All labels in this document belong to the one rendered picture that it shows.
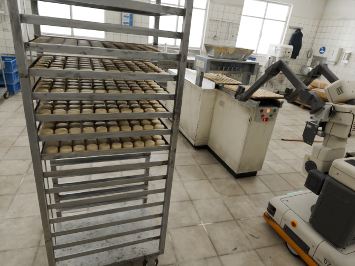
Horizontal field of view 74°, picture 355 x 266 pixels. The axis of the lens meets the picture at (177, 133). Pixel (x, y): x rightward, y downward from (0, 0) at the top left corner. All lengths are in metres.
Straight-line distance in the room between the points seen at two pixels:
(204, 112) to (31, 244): 2.11
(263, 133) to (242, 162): 0.37
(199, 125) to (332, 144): 1.54
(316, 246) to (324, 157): 0.60
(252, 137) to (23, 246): 2.10
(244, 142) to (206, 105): 0.72
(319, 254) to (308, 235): 0.12
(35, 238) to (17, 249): 0.12
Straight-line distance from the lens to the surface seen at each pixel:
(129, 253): 1.66
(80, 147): 1.20
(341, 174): 1.74
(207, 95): 2.89
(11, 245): 2.07
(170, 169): 1.26
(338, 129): 1.94
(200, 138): 3.06
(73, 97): 1.06
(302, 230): 1.98
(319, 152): 2.00
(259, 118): 2.43
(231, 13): 6.55
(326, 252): 1.92
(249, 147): 2.57
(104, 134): 1.12
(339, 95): 1.91
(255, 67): 3.16
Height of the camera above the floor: 1.43
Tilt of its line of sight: 23 degrees down
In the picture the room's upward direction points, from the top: 7 degrees clockwise
